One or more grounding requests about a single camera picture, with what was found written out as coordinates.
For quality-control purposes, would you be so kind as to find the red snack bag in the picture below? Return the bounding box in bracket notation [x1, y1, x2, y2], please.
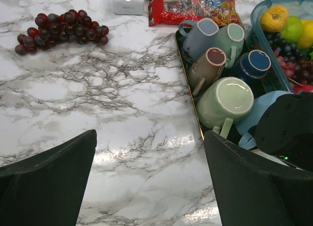
[148, 0, 242, 26]

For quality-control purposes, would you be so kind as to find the yellow lemon fruit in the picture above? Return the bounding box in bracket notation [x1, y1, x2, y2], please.
[296, 20, 313, 49]

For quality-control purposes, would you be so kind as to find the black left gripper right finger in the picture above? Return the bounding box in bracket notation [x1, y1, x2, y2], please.
[204, 131, 313, 226]

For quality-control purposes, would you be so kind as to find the red grape bunch in container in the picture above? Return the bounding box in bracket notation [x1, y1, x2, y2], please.
[276, 56, 313, 85]

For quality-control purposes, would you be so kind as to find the teal transparent fruit container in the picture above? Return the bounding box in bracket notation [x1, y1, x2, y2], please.
[246, 0, 313, 92]

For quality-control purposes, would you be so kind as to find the orange fruit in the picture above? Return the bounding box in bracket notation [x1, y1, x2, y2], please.
[260, 5, 289, 33]

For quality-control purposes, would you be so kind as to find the white rectangular box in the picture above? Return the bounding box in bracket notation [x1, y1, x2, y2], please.
[112, 0, 145, 15]

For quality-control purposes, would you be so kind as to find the dark blue mug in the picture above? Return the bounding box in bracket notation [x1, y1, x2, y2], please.
[228, 49, 271, 85]

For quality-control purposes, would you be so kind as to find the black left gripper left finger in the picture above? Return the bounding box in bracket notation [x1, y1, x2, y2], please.
[0, 130, 97, 226]

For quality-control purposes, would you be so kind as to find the dark blue grape bunch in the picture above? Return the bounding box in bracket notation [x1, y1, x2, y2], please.
[263, 31, 304, 62]

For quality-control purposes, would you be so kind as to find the black tray gold rim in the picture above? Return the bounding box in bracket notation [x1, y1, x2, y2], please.
[174, 25, 294, 153]

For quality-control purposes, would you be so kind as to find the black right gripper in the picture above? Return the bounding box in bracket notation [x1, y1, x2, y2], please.
[254, 92, 313, 171]

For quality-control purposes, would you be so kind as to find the brown striped mug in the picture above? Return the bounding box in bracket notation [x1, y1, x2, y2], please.
[187, 47, 226, 97]

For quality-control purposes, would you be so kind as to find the dark red grape bunch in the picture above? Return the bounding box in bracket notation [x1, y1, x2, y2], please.
[15, 9, 109, 56]

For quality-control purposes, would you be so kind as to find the light green large mug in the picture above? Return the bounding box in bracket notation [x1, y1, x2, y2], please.
[196, 77, 254, 138]

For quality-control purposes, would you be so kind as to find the light blue hexagonal mug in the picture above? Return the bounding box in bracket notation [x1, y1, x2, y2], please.
[228, 90, 292, 151]

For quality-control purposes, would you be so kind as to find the mint green mug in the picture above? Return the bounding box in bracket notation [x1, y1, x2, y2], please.
[216, 23, 245, 68]

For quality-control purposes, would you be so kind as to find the green lime fruit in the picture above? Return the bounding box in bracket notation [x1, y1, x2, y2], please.
[280, 16, 304, 43]

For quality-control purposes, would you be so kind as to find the grey blue dotted mug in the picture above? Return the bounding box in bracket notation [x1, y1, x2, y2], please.
[179, 18, 219, 64]

